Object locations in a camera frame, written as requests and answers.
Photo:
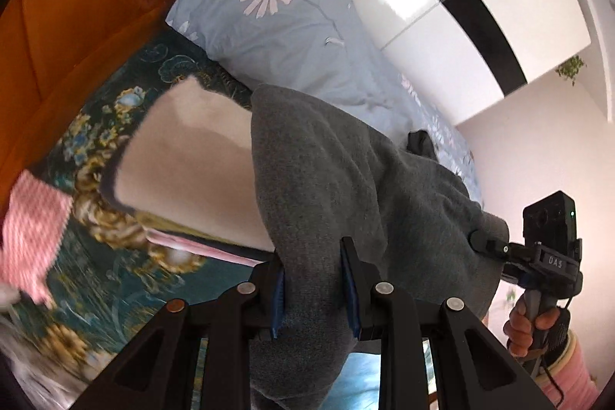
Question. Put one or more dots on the teal floral bed sheet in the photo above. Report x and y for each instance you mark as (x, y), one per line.
(144, 290)

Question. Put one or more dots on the green hanging plant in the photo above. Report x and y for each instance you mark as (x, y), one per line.
(571, 68)

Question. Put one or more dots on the person's right forearm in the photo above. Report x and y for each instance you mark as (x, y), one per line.
(574, 371)

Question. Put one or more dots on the orange wooden headboard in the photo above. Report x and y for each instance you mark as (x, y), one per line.
(96, 6)

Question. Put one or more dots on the grey knit sweater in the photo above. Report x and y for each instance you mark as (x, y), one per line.
(336, 179)

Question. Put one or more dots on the white glossy wardrobe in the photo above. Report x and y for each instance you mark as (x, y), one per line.
(432, 21)

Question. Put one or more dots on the folded beige fuzzy sweater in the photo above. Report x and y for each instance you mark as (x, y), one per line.
(192, 160)

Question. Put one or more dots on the light blue floral duvet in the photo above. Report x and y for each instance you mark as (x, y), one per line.
(288, 30)

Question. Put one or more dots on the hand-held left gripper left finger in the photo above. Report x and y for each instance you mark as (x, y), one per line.
(277, 302)

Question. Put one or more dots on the pink white knitted cloth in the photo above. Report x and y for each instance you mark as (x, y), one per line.
(33, 227)

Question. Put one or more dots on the person's right hand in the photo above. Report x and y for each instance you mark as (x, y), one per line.
(521, 333)

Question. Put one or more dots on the folded dark garment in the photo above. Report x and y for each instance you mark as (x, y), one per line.
(240, 250)

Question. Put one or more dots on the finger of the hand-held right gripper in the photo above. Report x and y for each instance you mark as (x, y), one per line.
(495, 244)

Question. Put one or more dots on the folded pink garment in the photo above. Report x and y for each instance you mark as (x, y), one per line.
(192, 244)

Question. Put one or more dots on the dark grey garment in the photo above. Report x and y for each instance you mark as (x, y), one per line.
(420, 146)

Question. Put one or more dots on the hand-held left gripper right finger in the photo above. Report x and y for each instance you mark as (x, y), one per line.
(350, 294)

